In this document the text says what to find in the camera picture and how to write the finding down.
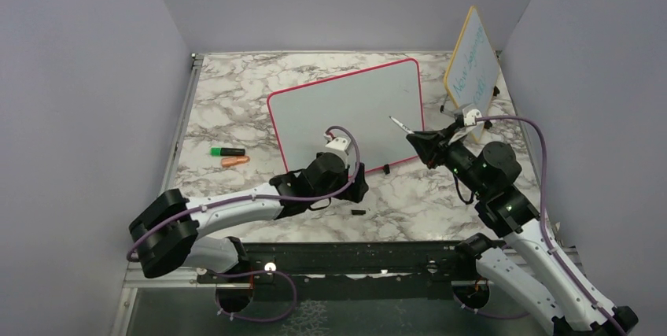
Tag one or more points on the green black highlighter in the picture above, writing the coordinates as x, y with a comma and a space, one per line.
227, 152

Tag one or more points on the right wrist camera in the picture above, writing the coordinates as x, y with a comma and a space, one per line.
467, 116

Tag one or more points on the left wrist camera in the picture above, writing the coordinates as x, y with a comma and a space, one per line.
338, 146

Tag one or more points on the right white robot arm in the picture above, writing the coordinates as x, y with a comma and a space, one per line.
555, 292

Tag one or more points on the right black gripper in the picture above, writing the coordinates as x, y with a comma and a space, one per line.
432, 145

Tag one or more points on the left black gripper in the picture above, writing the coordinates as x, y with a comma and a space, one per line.
355, 193

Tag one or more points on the black mounting rail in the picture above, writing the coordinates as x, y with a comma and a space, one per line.
348, 271

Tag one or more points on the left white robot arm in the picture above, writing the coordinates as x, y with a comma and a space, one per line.
171, 232

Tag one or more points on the aluminium frame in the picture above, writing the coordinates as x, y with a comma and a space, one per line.
128, 295

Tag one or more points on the white whiteboard marker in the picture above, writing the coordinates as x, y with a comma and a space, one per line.
401, 125

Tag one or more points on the yellow framed whiteboard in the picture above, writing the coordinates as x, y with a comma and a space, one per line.
473, 70

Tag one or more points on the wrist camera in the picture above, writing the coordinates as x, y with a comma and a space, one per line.
338, 146
467, 116

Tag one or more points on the pink framed whiteboard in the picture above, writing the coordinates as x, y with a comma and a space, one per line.
368, 103

